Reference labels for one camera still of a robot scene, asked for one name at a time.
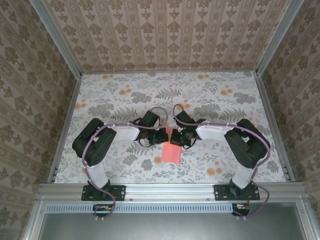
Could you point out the pink paper sheet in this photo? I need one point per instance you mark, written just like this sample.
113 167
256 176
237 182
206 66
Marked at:
171 153

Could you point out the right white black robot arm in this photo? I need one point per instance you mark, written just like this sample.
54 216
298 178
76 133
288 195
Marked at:
243 175

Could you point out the aluminium side rail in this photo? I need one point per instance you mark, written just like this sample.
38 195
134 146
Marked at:
67 125
273 125

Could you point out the aluminium corner post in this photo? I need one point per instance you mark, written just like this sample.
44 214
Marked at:
57 37
277 37

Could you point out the floral table cover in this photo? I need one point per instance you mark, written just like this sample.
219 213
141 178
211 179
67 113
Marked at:
125 82

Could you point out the aluminium front frame rail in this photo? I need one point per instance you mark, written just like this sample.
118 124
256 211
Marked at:
170 191

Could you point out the black connector board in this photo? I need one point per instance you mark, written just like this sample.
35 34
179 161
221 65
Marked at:
241 208
102 208

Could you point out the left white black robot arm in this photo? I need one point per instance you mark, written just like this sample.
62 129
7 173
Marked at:
98 172

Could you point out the grey metal panel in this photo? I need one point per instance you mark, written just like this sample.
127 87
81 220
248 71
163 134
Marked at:
170 227

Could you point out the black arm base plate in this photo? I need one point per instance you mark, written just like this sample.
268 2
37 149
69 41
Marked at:
221 192
120 192

